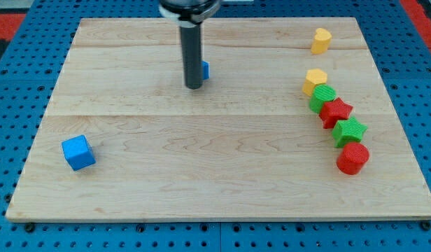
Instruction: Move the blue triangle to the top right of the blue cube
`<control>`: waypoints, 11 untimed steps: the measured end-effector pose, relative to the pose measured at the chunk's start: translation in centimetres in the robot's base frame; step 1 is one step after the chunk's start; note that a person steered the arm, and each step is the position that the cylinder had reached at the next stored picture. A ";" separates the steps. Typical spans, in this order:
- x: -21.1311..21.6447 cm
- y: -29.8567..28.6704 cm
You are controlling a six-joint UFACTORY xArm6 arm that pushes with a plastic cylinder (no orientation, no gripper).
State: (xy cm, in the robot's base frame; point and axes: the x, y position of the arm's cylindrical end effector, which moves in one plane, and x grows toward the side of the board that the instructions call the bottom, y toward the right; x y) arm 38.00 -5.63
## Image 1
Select yellow hexagon block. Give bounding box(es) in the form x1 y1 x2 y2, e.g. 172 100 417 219
302 69 327 97

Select red star block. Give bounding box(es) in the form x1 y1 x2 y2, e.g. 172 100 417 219
319 97 353 129

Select light wooden board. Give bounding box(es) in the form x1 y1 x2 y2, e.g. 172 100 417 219
6 17 431 223

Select red cylinder block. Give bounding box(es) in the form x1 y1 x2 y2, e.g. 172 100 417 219
336 142 369 175

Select blue cube block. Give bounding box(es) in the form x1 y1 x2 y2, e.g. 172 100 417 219
61 135 96 171

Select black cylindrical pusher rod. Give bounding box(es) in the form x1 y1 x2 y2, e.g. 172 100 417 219
180 24 203 89

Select green star block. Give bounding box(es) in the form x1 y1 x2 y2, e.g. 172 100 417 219
332 116 368 148

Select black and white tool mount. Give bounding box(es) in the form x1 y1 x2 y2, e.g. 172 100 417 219
159 0 220 27

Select green cylinder block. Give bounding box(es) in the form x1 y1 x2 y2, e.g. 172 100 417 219
309 84 337 113

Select blue triangle block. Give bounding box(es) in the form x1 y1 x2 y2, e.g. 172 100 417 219
202 61 210 80

